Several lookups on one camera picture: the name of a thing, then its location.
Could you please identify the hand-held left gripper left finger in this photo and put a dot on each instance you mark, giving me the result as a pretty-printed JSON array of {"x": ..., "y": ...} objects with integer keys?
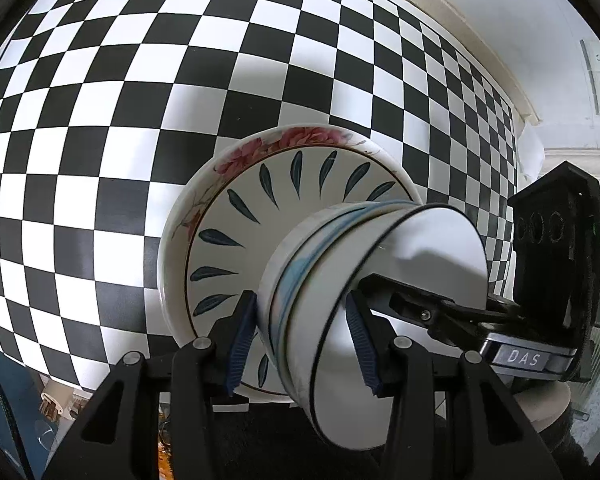
[{"x": 241, "y": 342}]

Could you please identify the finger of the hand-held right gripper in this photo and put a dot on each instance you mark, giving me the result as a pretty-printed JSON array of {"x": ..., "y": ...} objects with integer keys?
[
  {"x": 410, "y": 300},
  {"x": 455, "y": 332}
]

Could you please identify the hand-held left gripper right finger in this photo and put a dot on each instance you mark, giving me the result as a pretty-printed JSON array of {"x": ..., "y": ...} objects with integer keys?
[{"x": 359, "y": 345}]

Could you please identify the black rimmed white bowl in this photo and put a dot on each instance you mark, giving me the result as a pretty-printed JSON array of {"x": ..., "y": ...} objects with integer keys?
[{"x": 420, "y": 250}]

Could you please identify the blue patterned white bowl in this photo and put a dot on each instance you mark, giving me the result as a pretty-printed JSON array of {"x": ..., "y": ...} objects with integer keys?
[{"x": 292, "y": 266}]

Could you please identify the blue leaf pattern plate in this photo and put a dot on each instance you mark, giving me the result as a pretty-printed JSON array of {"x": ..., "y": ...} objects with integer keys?
[{"x": 240, "y": 240}]

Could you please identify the pink floral rim plate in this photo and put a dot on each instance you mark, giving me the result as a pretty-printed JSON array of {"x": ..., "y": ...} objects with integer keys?
[{"x": 292, "y": 137}]

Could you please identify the person's right forearm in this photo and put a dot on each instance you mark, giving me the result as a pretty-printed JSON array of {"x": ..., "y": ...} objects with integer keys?
[{"x": 540, "y": 400}]

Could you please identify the beige plastic object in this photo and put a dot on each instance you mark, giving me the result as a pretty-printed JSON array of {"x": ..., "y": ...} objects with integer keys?
[{"x": 55, "y": 401}]

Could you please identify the black white checkered tablecloth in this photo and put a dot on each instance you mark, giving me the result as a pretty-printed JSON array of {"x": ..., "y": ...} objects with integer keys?
[{"x": 130, "y": 60}]

